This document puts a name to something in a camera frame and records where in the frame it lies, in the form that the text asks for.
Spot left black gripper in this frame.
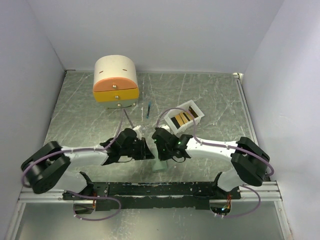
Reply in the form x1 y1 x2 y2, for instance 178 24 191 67
120 137 155 160

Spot mint green card holder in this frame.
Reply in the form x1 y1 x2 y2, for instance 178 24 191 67
152 160 168 173

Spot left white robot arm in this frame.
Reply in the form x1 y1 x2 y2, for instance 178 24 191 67
21 128 155 200

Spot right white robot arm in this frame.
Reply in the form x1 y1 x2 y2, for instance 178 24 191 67
152 127 270 199

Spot white plastic tray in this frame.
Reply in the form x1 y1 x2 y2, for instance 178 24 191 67
164 100 205 135

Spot blue pen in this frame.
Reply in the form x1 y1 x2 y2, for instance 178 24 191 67
146 101 152 119

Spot black base bar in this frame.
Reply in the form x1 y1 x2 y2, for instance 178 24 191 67
62 181 242 212

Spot beige mini drawer cabinet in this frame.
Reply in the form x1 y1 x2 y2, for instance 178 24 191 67
92 55 140 109

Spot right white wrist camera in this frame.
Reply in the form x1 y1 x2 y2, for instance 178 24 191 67
158 124 171 132

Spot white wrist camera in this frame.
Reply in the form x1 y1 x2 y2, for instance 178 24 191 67
133 125 146 136
158 124 171 132

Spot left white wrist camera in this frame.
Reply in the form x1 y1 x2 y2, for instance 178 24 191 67
133 125 146 136

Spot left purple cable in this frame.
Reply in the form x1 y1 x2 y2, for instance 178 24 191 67
21 109 136 188

